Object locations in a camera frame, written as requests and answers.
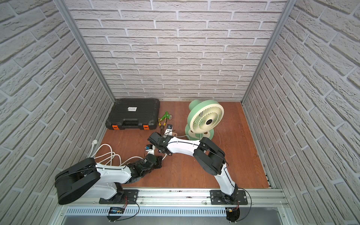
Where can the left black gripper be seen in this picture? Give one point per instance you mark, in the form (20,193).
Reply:
(157,161)

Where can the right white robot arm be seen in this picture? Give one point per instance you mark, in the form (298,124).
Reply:
(209,156)

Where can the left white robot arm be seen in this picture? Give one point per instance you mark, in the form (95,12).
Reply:
(91,179)

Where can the green desk fan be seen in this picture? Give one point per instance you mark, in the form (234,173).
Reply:
(204,116)

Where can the green spray nozzle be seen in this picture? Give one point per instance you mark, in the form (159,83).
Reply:
(166,116)

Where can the black plastic tool case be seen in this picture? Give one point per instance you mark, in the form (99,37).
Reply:
(145,118)

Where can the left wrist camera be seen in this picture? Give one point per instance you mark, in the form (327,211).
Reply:
(150,149)

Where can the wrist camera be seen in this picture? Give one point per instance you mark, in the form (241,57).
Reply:
(169,130)
(150,149)

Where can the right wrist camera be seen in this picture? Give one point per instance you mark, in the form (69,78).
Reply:
(169,130)

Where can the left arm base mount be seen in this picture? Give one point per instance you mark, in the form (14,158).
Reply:
(129,195)

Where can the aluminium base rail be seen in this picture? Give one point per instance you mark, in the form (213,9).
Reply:
(175,202)

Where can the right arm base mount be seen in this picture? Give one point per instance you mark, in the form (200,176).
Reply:
(237,198)

